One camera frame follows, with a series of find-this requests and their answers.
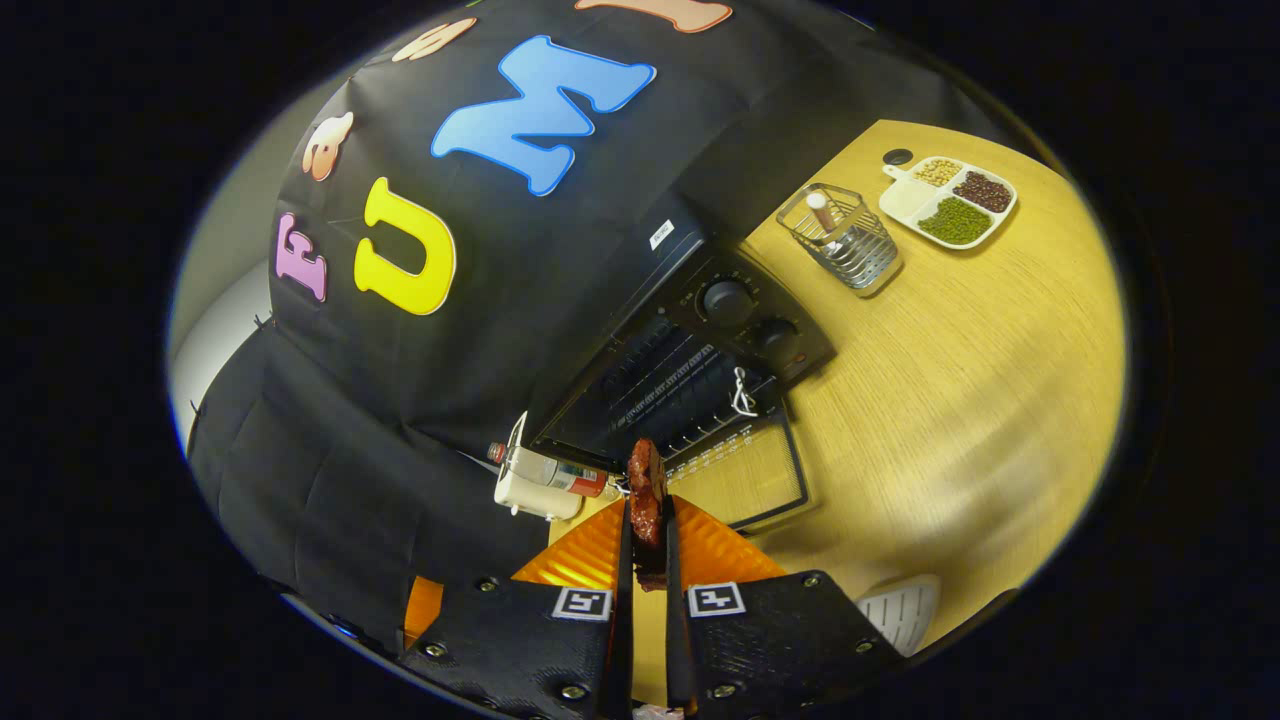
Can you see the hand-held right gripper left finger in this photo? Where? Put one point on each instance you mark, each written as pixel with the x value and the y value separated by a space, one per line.
pixel 520 640

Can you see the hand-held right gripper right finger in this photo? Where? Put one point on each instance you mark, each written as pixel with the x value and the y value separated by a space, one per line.
pixel 760 640

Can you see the red grilled meat piece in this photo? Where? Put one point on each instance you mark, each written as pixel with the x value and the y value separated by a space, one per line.
pixel 647 500

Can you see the black electric oven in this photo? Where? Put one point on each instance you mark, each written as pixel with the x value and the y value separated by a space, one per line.
pixel 730 300

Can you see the white ridged plate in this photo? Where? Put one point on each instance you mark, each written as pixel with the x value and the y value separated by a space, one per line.
pixel 900 615

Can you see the white toaster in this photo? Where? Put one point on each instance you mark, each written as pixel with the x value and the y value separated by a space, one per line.
pixel 530 497

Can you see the red label bottle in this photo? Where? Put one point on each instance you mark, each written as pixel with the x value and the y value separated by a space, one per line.
pixel 560 473

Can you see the white divided plate with beans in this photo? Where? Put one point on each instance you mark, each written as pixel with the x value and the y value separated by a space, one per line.
pixel 955 205

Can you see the small black round lid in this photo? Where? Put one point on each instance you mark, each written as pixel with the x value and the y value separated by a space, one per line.
pixel 897 157

